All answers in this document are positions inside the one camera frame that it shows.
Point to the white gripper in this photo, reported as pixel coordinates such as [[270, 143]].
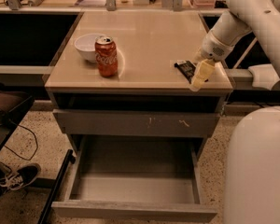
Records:
[[214, 48]]

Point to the black rxbar chocolate bar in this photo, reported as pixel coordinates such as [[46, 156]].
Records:
[[187, 69]]

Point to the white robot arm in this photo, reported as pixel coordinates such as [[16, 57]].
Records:
[[252, 179]]

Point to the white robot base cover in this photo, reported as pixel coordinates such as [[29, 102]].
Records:
[[264, 76]]

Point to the grey drawer cabinet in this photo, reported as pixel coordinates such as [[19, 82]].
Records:
[[149, 43]]

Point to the grey middle drawer front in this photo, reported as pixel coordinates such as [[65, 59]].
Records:
[[136, 123]]

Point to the open grey lower drawer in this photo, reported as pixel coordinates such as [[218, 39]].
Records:
[[142, 178]]

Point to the red coca-cola can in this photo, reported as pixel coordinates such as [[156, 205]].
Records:
[[106, 55]]

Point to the white ceramic bowl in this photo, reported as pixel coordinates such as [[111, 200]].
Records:
[[85, 46]]

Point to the dark office chair seat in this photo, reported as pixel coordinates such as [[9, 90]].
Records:
[[13, 107]]

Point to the black sneaker white laces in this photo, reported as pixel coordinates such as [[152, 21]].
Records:
[[21, 178]]

